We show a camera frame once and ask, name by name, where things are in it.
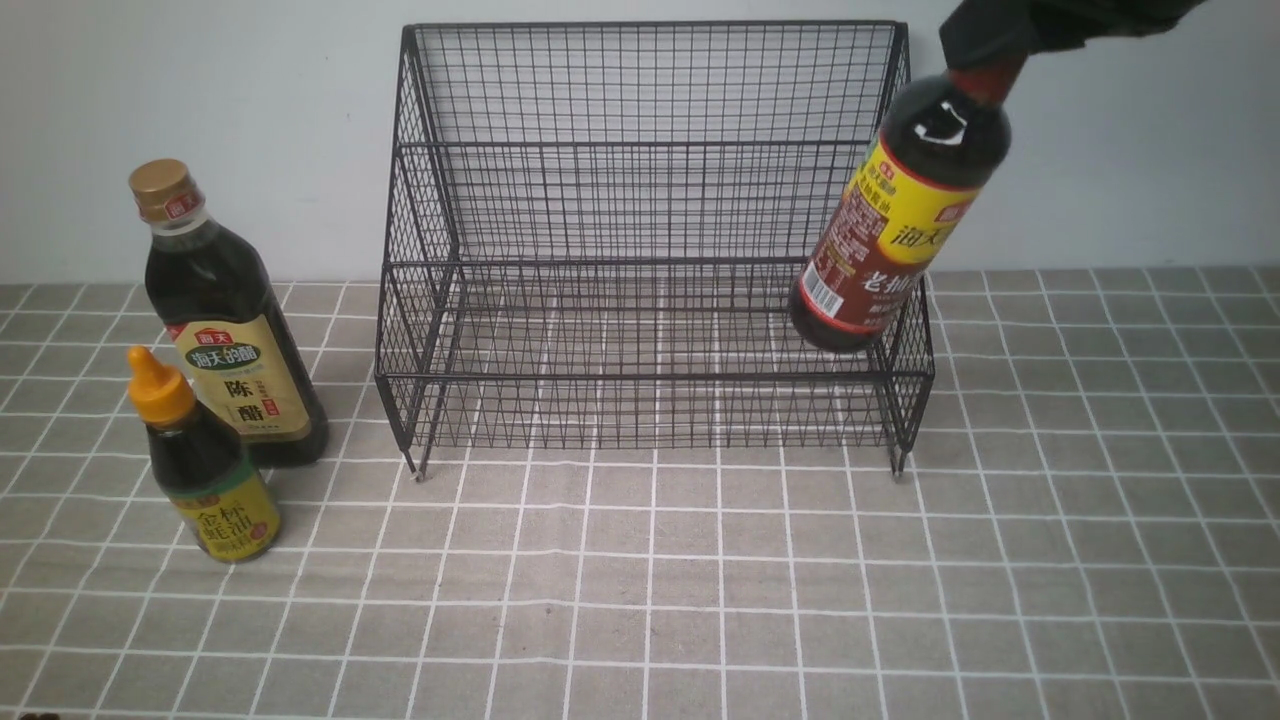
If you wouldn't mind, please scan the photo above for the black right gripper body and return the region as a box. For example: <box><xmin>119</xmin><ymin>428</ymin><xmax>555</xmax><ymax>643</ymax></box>
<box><xmin>940</xmin><ymin>1</ymin><xmax>1202</xmax><ymax>70</ymax></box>

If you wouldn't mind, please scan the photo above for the dark soy sauce bottle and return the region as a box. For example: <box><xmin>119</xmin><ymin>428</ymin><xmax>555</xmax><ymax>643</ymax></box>
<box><xmin>788</xmin><ymin>55</ymin><xmax>1027</xmax><ymax>354</ymax></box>

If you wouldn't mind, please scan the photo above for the small oyster sauce bottle orange cap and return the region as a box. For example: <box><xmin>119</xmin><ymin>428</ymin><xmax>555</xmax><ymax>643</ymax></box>
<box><xmin>125</xmin><ymin>346</ymin><xmax>282</xmax><ymax>562</ymax></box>

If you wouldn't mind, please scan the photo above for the large vinegar bottle gold cap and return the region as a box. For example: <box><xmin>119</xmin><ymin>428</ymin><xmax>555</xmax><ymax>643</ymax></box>
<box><xmin>128</xmin><ymin>158</ymin><xmax>329</xmax><ymax>468</ymax></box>

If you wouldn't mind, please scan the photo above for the grey checkered tablecloth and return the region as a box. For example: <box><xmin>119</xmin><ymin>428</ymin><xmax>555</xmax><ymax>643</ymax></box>
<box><xmin>1</xmin><ymin>266</ymin><xmax>1279</xmax><ymax>719</ymax></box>

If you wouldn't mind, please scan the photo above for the black wire mesh shelf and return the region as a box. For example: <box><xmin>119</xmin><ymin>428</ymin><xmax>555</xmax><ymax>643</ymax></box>
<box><xmin>374</xmin><ymin>20</ymin><xmax>936</xmax><ymax>475</ymax></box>

